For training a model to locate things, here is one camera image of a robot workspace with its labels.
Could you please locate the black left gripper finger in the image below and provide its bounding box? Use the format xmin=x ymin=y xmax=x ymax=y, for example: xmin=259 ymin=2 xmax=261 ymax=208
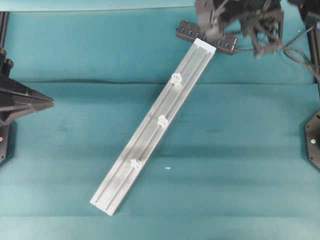
xmin=0 ymin=102 xmax=54 ymax=125
xmin=0 ymin=79 xmax=54 ymax=107

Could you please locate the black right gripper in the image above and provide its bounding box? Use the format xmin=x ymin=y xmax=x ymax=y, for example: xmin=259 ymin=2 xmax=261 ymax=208
xmin=194 ymin=0 xmax=284 ymax=57

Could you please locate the black USB cable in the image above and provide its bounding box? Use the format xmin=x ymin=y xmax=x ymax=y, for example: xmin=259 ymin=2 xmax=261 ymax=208
xmin=233 ymin=24 xmax=320 ymax=83

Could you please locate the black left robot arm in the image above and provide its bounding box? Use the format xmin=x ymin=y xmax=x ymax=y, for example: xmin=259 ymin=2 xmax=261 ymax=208
xmin=0 ymin=48 xmax=54 ymax=126

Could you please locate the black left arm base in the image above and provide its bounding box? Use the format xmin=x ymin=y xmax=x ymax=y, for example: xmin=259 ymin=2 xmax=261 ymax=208
xmin=0 ymin=121 xmax=17 ymax=165

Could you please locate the black multiport USB hub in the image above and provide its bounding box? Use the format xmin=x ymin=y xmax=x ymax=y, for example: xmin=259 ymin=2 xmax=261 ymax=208
xmin=176 ymin=20 xmax=238 ymax=55

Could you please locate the black right frame post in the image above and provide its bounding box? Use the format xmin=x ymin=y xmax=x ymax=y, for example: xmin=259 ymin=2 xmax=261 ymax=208
xmin=304 ymin=9 xmax=320 ymax=84

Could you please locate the black frame post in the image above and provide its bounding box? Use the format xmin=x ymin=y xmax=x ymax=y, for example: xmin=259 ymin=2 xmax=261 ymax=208
xmin=0 ymin=11 xmax=9 ymax=55
xmin=304 ymin=9 xmax=320 ymax=84

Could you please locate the black left frame post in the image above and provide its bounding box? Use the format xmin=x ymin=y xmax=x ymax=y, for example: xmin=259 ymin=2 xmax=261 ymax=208
xmin=0 ymin=11 xmax=9 ymax=55

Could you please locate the white ring clip top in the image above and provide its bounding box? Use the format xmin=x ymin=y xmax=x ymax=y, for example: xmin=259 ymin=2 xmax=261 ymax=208
xmin=170 ymin=72 xmax=183 ymax=85

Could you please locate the white ring clip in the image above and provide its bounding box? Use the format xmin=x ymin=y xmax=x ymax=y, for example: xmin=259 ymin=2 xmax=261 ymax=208
xmin=130 ymin=158 xmax=142 ymax=170
xmin=170 ymin=72 xmax=183 ymax=85
xmin=157 ymin=115 xmax=169 ymax=128

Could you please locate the long aluminium rail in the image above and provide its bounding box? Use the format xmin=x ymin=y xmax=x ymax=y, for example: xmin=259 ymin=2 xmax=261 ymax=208
xmin=90 ymin=38 xmax=216 ymax=216

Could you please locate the white ring clip bottom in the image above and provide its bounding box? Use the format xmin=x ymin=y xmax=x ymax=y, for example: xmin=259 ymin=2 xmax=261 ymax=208
xmin=130 ymin=158 xmax=142 ymax=170

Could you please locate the white ring clip middle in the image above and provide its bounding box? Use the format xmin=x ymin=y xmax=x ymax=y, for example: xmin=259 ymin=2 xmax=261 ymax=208
xmin=157 ymin=115 xmax=169 ymax=128

